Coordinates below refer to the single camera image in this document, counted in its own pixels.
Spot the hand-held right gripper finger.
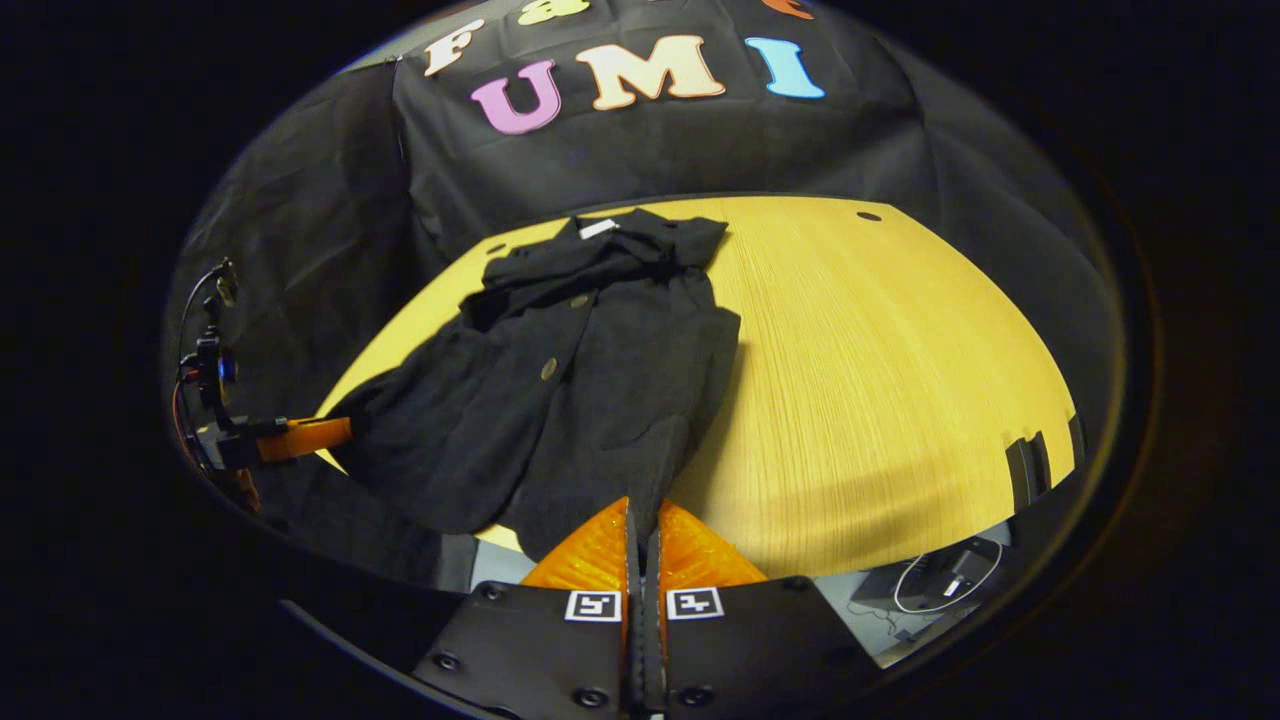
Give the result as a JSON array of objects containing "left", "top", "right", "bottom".
[
  {"left": 410, "top": 497, "right": 646, "bottom": 717},
  {"left": 645, "top": 497, "right": 886, "bottom": 717}
]

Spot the black button shirt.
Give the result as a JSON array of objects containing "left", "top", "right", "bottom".
[{"left": 325, "top": 208, "right": 743, "bottom": 563}]

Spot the black power adapter box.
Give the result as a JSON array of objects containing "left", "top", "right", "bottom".
[{"left": 850, "top": 537, "right": 1004, "bottom": 613}]

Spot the black backdrop cloth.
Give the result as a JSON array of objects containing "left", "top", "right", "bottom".
[{"left": 165, "top": 0, "right": 1111, "bottom": 591}]

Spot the white cable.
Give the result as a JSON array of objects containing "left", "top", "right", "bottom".
[{"left": 892, "top": 545, "right": 1005, "bottom": 615}]

